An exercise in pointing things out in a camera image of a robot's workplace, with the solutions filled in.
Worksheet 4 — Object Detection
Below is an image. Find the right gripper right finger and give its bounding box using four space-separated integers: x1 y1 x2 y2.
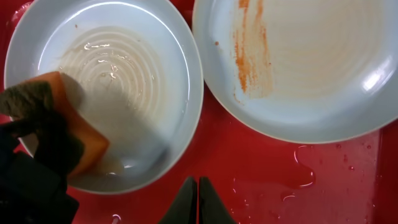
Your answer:
198 177 236 224

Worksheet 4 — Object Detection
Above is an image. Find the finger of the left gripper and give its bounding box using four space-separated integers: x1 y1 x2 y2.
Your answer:
1 81 84 174

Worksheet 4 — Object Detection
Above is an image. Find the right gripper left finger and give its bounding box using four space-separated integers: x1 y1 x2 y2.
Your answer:
159 177 198 224

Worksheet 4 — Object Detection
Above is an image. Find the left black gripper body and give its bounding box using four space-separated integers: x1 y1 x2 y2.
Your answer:
1 124 79 224

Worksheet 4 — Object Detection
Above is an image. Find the orange sponge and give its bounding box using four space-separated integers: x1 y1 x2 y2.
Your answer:
26 72 109 177

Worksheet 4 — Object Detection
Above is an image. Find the stained white plate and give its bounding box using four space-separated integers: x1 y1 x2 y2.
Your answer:
4 0 204 195

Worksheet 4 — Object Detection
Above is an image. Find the red plastic tray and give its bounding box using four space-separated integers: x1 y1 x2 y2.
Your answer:
1 1 397 223

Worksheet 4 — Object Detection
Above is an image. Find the top clean white plate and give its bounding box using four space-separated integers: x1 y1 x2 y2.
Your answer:
192 0 397 144

